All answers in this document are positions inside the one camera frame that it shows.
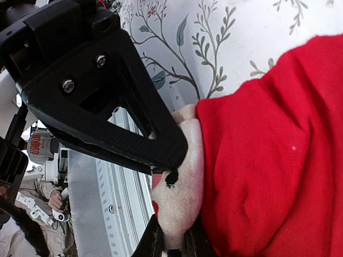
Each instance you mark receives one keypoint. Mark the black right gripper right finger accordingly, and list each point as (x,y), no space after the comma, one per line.
(197,243)

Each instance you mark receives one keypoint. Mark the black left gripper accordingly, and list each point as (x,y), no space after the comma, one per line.
(33,36)

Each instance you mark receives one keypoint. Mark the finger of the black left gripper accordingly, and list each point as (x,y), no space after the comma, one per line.
(100,100)

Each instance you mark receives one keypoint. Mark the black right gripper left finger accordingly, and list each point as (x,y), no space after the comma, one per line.
(151,242)

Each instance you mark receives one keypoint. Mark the red sock pair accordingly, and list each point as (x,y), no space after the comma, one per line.
(263,171)

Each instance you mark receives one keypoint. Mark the person in beige clothes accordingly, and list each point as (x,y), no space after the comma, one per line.
(32,230)

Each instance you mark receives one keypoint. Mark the floral white table mat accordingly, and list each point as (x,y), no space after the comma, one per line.
(196,50)

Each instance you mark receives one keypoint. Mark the aluminium front rail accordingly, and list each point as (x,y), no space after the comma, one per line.
(110,206)

